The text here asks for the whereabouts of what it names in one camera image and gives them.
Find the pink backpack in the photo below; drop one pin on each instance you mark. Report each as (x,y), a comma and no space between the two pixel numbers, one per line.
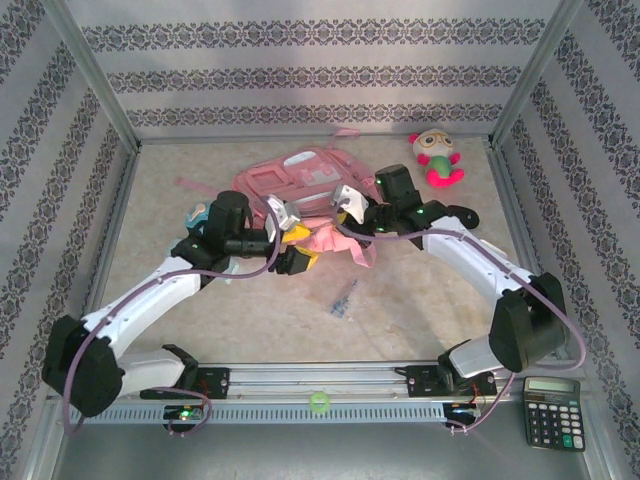
(260,180)

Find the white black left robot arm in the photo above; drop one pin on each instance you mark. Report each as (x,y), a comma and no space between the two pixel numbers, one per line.
(150,300)

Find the white pink plush toy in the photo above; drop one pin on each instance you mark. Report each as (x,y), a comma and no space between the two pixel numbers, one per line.
(440,165)

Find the black computer mouse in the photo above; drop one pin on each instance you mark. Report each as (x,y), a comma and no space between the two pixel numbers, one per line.
(467,216)

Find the small controller board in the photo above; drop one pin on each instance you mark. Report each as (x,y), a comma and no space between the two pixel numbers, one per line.
(185,414)
(465,411)

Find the black desk calculator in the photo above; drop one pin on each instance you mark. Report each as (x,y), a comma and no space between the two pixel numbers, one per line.
(552,420)

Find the aluminium frame cross rail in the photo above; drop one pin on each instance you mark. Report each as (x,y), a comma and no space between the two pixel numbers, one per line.
(250,138)

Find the aluminium frame side rail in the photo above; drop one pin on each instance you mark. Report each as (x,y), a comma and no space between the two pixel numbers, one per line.
(511,210)
(117,210)

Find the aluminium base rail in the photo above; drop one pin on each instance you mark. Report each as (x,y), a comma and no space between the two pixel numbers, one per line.
(310,375)

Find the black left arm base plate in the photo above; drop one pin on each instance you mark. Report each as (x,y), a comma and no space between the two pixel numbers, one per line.
(215,382)

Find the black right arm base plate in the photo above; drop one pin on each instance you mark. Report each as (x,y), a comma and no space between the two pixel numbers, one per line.
(420,382)

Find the aluminium frame post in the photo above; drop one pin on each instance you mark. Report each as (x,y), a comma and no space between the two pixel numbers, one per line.
(540,65)
(90,70)

